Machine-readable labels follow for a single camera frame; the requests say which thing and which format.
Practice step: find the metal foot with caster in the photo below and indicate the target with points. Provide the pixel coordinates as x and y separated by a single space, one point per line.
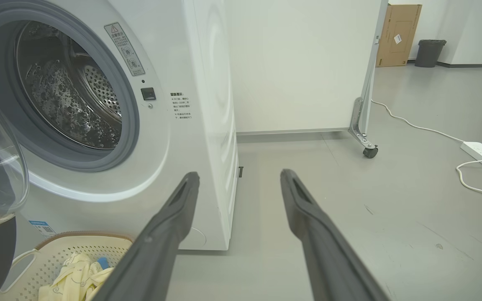
360 125

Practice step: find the blue energy label sticker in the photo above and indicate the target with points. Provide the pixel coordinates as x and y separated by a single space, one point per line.
42 229

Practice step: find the round filter access cover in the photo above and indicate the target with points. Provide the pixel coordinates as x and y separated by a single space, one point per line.
197 237

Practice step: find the cream perforated laundry basket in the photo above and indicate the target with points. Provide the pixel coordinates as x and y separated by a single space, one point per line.
52 251

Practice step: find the pale cream baby garment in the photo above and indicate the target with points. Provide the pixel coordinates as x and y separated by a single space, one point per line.
67 280

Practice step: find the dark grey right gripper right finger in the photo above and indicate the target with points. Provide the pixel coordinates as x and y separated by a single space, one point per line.
329 251

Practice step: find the grey warning sticker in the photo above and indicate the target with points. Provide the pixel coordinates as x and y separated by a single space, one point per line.
124 49

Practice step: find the brown cardboard box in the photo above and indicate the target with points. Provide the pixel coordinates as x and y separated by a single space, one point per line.
398 35

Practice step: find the black door lock latch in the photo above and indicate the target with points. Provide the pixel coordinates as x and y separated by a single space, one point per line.
148 93

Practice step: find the white partition panel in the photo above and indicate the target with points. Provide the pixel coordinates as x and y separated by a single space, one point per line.
299 62

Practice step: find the stainless steel washing machine drum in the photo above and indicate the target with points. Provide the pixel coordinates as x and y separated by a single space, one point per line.
61 96

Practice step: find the dark grey trash bin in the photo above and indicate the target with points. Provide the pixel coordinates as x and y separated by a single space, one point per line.
429 53

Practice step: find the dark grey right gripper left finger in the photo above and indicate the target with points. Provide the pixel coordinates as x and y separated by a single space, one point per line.
157 242

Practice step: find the white front-load washing machine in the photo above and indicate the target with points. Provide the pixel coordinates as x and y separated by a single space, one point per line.
174 159

